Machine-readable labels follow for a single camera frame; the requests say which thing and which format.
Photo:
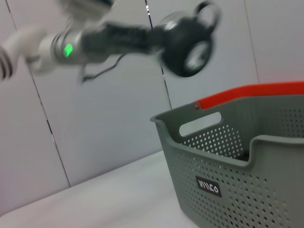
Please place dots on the glass teacup black holder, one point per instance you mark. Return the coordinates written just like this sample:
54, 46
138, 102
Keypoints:
180, 42

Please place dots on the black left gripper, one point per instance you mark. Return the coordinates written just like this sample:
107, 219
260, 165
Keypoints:
114, 40

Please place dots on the grey-green perforated storage bin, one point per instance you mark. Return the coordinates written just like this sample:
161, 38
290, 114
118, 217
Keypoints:
225, 190

